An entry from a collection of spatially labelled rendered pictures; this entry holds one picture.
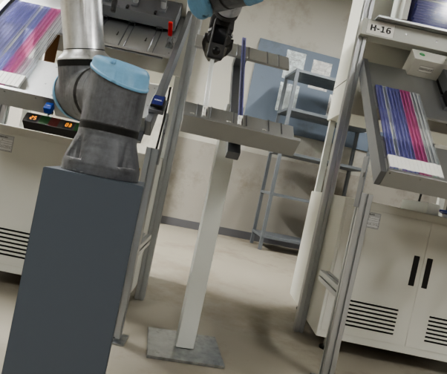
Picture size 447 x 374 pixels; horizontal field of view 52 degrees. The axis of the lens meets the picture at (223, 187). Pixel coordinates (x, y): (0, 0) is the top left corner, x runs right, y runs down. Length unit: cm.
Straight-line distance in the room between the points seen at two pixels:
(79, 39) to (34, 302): 53
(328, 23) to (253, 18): 81
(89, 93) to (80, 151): 11
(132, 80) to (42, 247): 35
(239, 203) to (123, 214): 396
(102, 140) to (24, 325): 36
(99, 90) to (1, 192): 112
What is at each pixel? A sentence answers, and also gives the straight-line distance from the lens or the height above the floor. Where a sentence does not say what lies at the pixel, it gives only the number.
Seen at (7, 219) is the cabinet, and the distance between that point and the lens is 196.
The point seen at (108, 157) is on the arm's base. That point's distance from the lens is 88.
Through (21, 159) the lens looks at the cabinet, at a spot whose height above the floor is 50.
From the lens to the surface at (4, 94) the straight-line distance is 164.
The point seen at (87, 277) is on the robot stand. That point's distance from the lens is 89.
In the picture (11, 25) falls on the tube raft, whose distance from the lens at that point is 193.
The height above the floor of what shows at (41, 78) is 79.
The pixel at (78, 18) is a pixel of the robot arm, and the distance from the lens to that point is 105.
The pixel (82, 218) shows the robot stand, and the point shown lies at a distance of 87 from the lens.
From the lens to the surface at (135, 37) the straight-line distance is 188.
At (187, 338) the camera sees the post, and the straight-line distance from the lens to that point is 162.
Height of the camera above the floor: 60
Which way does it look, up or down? 1 degrees down
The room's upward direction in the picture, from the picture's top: 12 degrees clockwise
